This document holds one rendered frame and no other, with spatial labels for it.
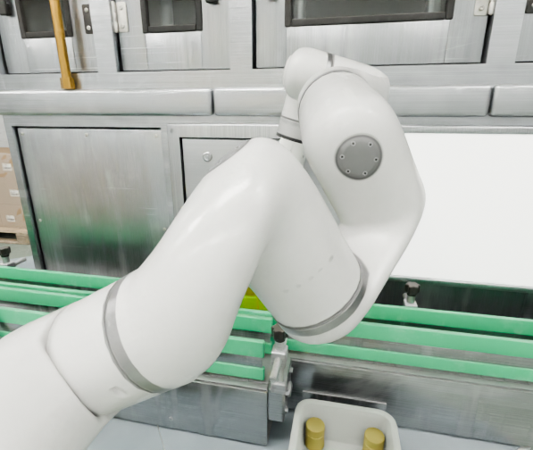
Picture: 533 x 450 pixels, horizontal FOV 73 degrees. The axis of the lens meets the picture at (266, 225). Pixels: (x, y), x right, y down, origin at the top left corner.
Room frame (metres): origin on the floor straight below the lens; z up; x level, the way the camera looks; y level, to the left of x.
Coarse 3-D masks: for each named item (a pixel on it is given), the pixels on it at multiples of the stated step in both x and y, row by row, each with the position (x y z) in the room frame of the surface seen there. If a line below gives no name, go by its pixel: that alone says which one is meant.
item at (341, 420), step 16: (304, 400) 0.53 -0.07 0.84; (320, 400) 0.53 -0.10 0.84; (304, 416) 0.51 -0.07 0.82; (320, 416) 0.52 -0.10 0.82; (336, 416) 0.51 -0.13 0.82; (352, 416) 0.50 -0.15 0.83; (368, 416) 0.50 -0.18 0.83; (384, 416) 0.49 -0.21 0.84; (304, 432) 0.51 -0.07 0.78; (336, 432) 0.51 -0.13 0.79; (352, 432) 0.50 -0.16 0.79; (384, 432) 0.49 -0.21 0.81; (288, 448) 0.43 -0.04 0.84; (304, 448) 0.49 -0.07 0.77; (336, 448) 0.49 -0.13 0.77; (352, 448) 0.49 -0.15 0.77; (384, 448) 0.47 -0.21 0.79; (400, 448) 0.43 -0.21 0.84
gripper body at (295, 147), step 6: (282, 138) 0.62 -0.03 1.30; (288, 138) 0.62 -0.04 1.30; (294, 138) 0.62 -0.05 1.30; (282, 144) 0.62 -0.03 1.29; (288, 144) 0.61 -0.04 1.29; (294, 144) 0.61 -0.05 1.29; (300, 144) 0.61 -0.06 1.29; (294, 150) 0.61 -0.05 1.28; (300, 150) 0.61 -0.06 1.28; (300, 156) 0.61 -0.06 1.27; (300, 162) 0.61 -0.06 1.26
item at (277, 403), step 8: (288, 360) 0.58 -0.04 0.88; (288, 368) 0.56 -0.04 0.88; (288, 376) 0.55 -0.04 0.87; (288, 384) 0.54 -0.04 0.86; (288, 392) 0.53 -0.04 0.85; (272, 400) 0.50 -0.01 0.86; (280, 400) 0.50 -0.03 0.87; (272, 408) 0.50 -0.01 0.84; (280, 408) 0.50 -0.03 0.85; (272, 416) 0.50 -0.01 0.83; (280, 416) 0.50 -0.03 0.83
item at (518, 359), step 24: (24, 288) 0.74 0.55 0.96; (48, 288) 0.73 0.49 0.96; (240, 312) 0.63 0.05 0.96; (264, 312) 0.62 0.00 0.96; (288, 336) 0.62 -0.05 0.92; (360, 336) 0.59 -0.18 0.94; (384, 336) 0.58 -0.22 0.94; (408, 336) 0.57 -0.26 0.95; (432, 336) 0.56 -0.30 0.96; (456, 336) 0.55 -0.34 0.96; (480, 336) 0.55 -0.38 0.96; (384, 360) 0.58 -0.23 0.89; (408, 360) 0.57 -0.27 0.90; (432, 360) 0.56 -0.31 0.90; (456, 360) 0.55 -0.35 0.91; (480, 360) 0.54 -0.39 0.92; (504, 360) 0.54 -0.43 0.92; (528, 360) 0.53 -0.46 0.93
